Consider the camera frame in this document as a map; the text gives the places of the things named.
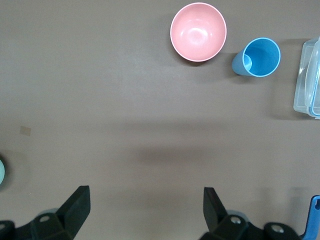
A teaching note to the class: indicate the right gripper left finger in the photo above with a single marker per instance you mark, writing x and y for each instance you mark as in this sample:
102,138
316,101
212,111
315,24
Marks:
75,210

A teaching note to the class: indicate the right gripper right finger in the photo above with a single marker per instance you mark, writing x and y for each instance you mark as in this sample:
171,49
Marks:
212,212

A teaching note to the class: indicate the pale green bowl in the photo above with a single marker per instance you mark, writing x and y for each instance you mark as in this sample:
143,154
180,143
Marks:
1,172

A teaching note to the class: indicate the pink bowl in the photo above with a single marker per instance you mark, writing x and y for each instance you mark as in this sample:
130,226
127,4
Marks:
198,31

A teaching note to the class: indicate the brown tape patch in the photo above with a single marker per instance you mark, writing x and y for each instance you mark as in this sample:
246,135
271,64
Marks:
25,130

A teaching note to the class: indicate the clear plastic food container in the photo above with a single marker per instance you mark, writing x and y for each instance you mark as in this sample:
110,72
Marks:
301,82

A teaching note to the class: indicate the blue plastic cup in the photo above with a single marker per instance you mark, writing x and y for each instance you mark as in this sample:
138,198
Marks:
262,57

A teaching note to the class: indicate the clear lid with blue seal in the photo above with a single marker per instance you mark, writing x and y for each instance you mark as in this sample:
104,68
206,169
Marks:
314,72

